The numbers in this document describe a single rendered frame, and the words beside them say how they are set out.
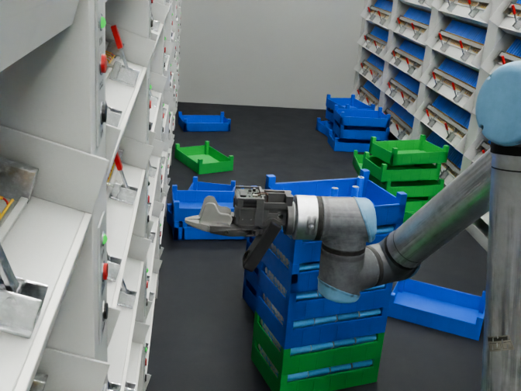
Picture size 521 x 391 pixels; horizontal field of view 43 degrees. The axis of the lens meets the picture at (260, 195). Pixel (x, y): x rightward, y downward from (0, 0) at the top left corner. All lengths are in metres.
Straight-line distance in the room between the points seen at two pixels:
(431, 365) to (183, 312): 0.78
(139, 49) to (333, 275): 0.58
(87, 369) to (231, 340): 1.39
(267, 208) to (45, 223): 0.81
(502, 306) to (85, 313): 0.64
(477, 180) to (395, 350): 0.96
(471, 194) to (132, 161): 0.63
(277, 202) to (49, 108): 0.82
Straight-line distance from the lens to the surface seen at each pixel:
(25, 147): 0.56
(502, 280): 1.03
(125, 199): 1.12
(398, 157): 3.00
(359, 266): 1.36
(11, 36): 0.34
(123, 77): 1.06
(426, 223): 1.32
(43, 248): 0.50
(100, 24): 0.57
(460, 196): 1.25
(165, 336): 2.03
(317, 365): 1.79
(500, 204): 1.01
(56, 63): 0.54
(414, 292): 2.41
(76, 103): 0.55
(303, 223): 1.29
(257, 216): 1.28
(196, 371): 1.89
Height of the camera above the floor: 1.10
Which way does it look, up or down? 20 degrees down
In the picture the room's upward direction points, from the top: 5 degrees clockwise
